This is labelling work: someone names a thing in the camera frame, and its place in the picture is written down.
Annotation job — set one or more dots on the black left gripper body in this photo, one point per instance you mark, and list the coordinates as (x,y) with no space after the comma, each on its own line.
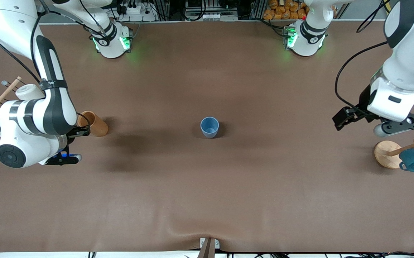
(364,101)

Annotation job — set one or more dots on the blue plastic cup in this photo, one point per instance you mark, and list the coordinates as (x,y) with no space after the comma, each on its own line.
(209,129)

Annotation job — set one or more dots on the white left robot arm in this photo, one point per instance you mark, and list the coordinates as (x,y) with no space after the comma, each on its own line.
(407,71)

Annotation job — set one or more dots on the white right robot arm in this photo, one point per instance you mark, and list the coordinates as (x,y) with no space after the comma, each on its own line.
(31,114)

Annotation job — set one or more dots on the brown cylindrical holder cup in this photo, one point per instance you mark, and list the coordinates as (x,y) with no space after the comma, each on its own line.
(97,128)

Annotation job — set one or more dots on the white cup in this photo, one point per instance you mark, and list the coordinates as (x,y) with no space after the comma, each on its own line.
(29,92)

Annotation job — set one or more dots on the wooden mug tree stand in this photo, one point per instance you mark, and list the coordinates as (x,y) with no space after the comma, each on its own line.
(386,154)

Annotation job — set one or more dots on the teal enamel mug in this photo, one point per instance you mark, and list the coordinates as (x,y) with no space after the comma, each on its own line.
(413,159)

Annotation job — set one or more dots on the orange bread pile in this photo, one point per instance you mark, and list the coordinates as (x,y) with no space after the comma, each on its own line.
(282,10)

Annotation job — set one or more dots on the white power strip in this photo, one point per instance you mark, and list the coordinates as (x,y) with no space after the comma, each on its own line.
(135,10)

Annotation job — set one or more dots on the brown table mat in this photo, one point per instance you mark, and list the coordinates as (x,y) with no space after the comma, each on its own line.
(207,186)

